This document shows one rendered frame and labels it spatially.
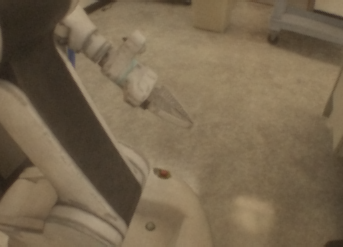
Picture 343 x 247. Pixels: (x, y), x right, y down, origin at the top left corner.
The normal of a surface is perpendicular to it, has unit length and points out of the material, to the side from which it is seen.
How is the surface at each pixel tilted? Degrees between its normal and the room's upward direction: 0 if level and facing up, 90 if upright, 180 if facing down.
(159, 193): 0
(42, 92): 70
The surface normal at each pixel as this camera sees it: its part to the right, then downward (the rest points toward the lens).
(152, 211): -0.24, 0.42
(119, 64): 0.11, 0.33
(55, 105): 0.91, -0.10
